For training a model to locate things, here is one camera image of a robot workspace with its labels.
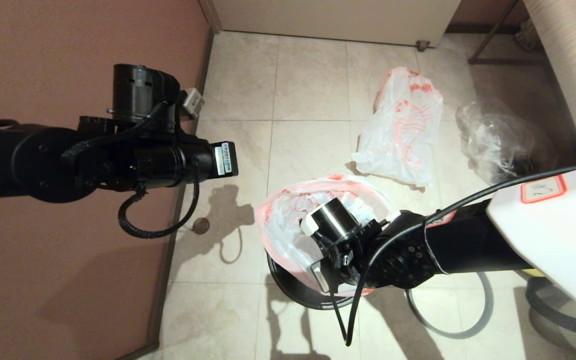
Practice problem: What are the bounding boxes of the grey bin ring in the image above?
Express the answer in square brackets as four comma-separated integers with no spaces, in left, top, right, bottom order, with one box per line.
[404,271,495,340]

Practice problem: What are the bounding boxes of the black round trash bin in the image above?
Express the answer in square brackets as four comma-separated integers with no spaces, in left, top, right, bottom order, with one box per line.
[266,250,369,311]

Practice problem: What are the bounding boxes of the clear plastic bag dark contents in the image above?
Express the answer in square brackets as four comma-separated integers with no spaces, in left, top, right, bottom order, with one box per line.
[457,100,558,187]

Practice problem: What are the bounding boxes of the brown cabinet side panel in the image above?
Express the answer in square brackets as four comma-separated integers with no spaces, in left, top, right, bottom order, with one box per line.
[0,0,216,360]

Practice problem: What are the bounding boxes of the grey striped cushion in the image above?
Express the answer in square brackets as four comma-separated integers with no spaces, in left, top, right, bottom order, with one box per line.
[525,276,576,360]

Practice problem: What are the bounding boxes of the white crumpled fabric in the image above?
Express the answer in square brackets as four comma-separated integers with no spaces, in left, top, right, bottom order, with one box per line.
[516,17,542,49]

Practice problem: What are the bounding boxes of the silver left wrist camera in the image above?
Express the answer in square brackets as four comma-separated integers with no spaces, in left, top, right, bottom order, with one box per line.
[182,88,206,121]

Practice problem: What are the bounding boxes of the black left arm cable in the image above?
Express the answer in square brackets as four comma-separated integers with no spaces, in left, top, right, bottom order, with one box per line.
[60,100,202,239]

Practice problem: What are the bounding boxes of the brown metal table frame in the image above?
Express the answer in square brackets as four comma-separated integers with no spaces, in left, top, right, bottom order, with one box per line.
[468,0,546,65]

